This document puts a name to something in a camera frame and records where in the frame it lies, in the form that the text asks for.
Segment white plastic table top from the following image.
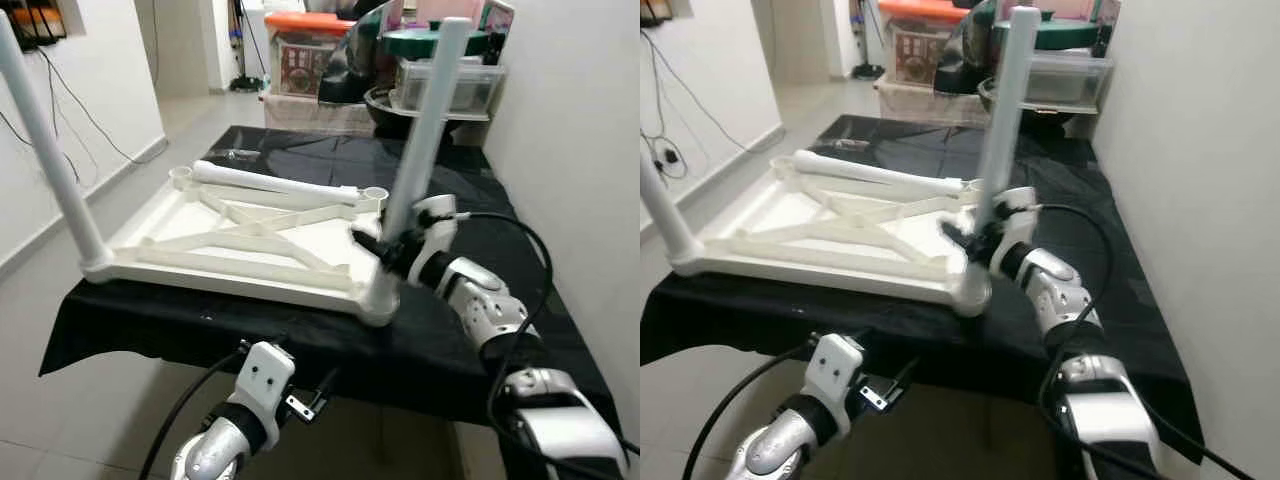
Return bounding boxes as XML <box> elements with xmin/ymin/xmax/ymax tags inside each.
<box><xmin>80</xmin><ymin>165</ymin><xmax>401</xmax><ymax>328</ymax></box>
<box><xmin>672</xmin><ymin>158</ymin><xmax>993</xmax><ymax>318</ymax></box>

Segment white plastic table leg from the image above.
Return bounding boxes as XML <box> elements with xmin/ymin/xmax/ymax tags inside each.
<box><xmin>0</xmin><ymin>12</ymin><xmax>113</xmax><ymax>281</ymax></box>
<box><xmin>640</xmin><ymin>150</ymin><xmax>706</xmax><ymax>273</ymax></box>
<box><xmin>793</xmin><ymin>150</ymin><xmax>966</xmax><ymax>196</ymax></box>
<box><xmin>955</xmin><ymin>5</ymin><xmax>1043</xmax><ymax>318</ymax></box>
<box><xmin>192</xmin><ymin>160</ymin><xmax>363</xmax><ymax>206</ymax></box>
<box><xmin>360</xmin><ymin>17</ymin><xmax>473</xmax><ymax>328</ymax></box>

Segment pink plastic storage box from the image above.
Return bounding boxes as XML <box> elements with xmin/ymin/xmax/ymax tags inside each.
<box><xmin>400</xmin><ymin>0</ymin><xmax>486</xmax><ymax>31</ymax></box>
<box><xmin>1040</xmin><ymin>0</ymin><xmax>1101</xmax><ymax>23</ymax></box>

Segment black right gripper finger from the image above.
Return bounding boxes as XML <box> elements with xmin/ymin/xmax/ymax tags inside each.
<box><xmin>938</xmin><ymin>220</ymin><xmax>981</xmax><ymax>257</ymax></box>
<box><xmin>350</xmin><ymin>228</ymin><xmax>397</xmax><ymax>269</ymax></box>

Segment black plastic table cover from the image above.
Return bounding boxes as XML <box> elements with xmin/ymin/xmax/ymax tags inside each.
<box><xmin>40</xmin><ymin>125</ymin><xmax>621</xmax><ymax>426</ymax></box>
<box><xmin>640</xmin><ymin>115</ymin><xmax>1206</xmax><ymax>466</ymax></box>

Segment clear plastic storage container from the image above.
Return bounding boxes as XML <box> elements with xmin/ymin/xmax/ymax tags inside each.
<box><xmin>392</xmin><ymin>58</ymin><xmax>506</xmax><ymax>119</ymax></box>
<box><xmin>1020</xmin><ymin>50</ymin><xmax>1113</xmax><ymax>111</ymax></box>

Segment green round lid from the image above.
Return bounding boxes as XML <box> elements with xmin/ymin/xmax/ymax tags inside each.
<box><xmin>992</xmin><ymin>18</ymin><xmax>1101</xmax><ymax>51</ymax></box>
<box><xmin>378</xmin><ymin>27</ymin><xmax>493</xmax><ymax>59</ymax></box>

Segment black round basin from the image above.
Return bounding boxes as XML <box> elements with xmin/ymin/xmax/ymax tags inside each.
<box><xmin>978</xmin><ymin>78</ymin><xmax>1096</xmax><ymax>126</ymax></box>
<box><xmin>362</xmin><ymin>85</ymin><xmax>491</xmax><ymax>136</ymax></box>

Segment storage box with orange lid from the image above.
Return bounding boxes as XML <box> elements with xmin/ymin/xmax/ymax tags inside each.
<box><xmin>878</xmin><ymin>0</ymin><xmax>966</xmax><ymax>86</ymax></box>
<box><xmin>263</xmin><ymin>10</ymin><xmax>359</xmax><ymax>99</ymax></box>

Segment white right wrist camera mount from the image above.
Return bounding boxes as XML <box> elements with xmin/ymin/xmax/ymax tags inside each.
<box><xmin>990</xmin><ymin>187</ymin><xmax>1041</xmax><ymax>251</ymax></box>
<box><xmin>410</xmin><ymin>195</ymin><xmax>461</xmax><ymax>256</ymax></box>

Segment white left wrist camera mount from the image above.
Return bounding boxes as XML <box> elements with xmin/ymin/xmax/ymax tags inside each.
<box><xmin>240</xmin><ymin>342</ymin><xmax>298</xmax><ymax>421</ymax></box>
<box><xmin>812</xmin><ymin>333</ymin><xmax>866</xmax><ymax>416</ymax></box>

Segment black bag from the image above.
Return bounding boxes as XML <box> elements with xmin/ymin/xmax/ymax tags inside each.
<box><xmin>940</xmin><ymin>0</ymin><xmax>1001</xmax><ymax>96</ymax></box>
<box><xmin>318</xmin><ymin>5</ymin><xmax>391</xmax><ymax>106</ymax></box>

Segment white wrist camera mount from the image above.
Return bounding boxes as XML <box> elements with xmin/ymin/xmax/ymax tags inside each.
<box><xmin>410</xmin><ymin>195</ymin><xmax>461</xmax><ymax>256</ymax></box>
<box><xmin>812</xmin><ymin>333</ymin><xmax>866</xmax><ymax>416</ymax></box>
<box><xmin>990</xmin><ymin>187</ymin><xmax>1041</xmax><ymax>251</ymax></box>
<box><xmin>240</xmin><ymin>342</ymin><xmax>298</xmax><ymax>421</ymax></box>

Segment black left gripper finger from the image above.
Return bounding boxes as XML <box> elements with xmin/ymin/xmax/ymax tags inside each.
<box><xmin>315</xmin><ymin>366</ymin><xmax>344</xmax><ymax>413</ymax></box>
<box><xmin>884</xmin><ymin>358</ymin><xmax>917</xmax><ymax>403</ymax></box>

